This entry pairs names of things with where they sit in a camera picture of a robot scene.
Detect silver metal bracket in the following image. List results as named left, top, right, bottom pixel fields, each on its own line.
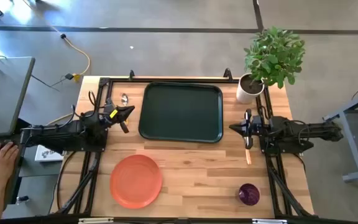
left=78, top=217, right=114, bottom=224
left=252, top=218, right=288, bottom=224

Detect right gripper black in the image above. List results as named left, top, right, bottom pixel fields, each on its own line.
left=228, top=108, right=255, bottom=151

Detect green leafy plant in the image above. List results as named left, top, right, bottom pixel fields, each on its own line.
left=243, top=26, right=306, bottom=90

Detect grey desk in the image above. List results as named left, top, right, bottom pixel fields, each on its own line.
left=0, top=57, right=36, bottom=138

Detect black desk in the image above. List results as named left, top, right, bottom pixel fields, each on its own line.
left=4, top=136, right=26, bottom=206

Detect thin black floor cable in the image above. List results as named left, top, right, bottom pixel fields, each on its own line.
left=30, top=73, right=71, bottom=92

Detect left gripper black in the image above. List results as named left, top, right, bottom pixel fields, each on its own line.
left=104, top=98, right=135, bottom=134

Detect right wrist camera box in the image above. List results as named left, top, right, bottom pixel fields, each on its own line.
left=252, top=115, right=263, bottom=131

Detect orange plastic plate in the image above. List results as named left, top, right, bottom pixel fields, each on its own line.
left=109, top=154, right=163, bottom=210

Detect person's hand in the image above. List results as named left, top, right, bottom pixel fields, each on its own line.
left=0, top=141, right=20, bottom=188

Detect purple plastic cup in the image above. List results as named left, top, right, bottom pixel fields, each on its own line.
left=238, top=182, right=260, bottom=207

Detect dark green plastic tray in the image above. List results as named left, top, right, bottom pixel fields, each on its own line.
left=138, top=81, right=224, bottom=144

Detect white plant pot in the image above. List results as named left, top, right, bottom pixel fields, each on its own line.
left=236, top=73, right=265, bottom=105

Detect black aluminium table frame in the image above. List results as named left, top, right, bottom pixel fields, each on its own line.
left=50, top=68, right=316, bottom=219

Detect grey metal table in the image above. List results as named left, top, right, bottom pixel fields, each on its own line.
left=323, top=88, right=358, bottom=183

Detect white printed box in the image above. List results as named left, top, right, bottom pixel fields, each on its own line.
left=35, top=145, right=65, bottom=163

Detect yellow extension cable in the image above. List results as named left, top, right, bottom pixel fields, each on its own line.
left=20, top=0, right=91, bottom=83

